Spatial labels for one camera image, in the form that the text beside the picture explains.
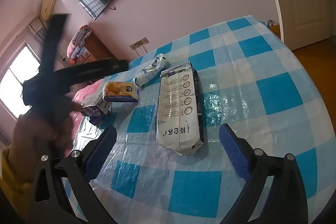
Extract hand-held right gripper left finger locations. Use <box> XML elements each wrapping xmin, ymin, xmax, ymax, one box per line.
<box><xmin>28</xmin><ymin>125</ymin><xmax>118</xmax><ymax>224</ymax></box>

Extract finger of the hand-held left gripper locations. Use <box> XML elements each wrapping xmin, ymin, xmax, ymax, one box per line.
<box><xmin>54</xmin><ymin>59</ymin><xmax>130</xmax><ymax>86</ymax></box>
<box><xmin>39</xmin><ymin>13</ymin><xmax>69</xmax><ymax>77</ymax></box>

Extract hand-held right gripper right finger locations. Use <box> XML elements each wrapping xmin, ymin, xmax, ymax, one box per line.
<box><xmin>219</xmin><ymin>123</ymin><xmax>309</xmax><ymax>224</ymax></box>

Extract orange yellow bread packet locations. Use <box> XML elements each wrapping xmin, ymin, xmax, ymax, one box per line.
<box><xmin>102</xmin><ymin>81</ymin><xmax>140</xmax><ymax>104</ymax></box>

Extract purple silver packet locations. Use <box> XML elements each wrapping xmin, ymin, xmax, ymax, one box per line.
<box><xmin>80</xmin><ymin>93</ymin><xmax>113</xmax><ymax>118</ymax></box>

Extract small white blue packet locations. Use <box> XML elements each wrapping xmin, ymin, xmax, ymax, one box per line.
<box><xmin>133</xmin><ymin>53</ymin><xmax>172</xmax><ymax>88</ymax></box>

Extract long white packet dark side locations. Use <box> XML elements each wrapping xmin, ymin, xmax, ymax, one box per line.
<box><xmin>156</xmin><ymin>61</ymin><xmax>206</xmax><ymax>157</ymax></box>

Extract person's left forearm yellow sleeve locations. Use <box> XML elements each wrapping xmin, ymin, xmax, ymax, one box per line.
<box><xmin>0</xmin><ymin>147</ymin><xmax>34</xmax><ymax>216</ymax></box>

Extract person's left hand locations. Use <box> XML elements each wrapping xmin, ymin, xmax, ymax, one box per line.
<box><xmin>12</xmin><ymin>103</ymin><xmax>82</xmax><ymax>182</ymax></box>

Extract brown wooden cabinet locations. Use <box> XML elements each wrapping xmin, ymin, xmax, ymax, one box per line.
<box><xmin>70</xmin><ymin>31</ymin><xmax>116</xmax><ymax>67</ymax></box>

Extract grey patterned curtain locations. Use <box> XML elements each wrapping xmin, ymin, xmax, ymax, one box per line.
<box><xmin>28</xmin><ymin>17</ymin><xmax>49</xmax><ymax>42</ymax></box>

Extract folded colourful blankets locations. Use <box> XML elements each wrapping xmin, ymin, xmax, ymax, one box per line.
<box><xmin>66</xmin><ymin>25</ymin><xmax>92</xmax><ymax>59</ymax></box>

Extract window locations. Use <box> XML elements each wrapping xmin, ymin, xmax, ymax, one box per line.
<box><xmin>0</xmin><ymin>42</ymin><xmax>41</xmax><ymax>118</ymax></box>

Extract blue white checkered cloth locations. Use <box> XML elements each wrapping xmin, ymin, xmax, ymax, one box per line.
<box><xmin>71</xmin><ymin>15</ymin><xmax>336</xmax><ymax>224</ymax></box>

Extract wall socket strip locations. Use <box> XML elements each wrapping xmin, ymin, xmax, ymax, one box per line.
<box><xmin>129</xmin><ymin>37</ymin><xmax>150</xmax><ymax>50</ymax></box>

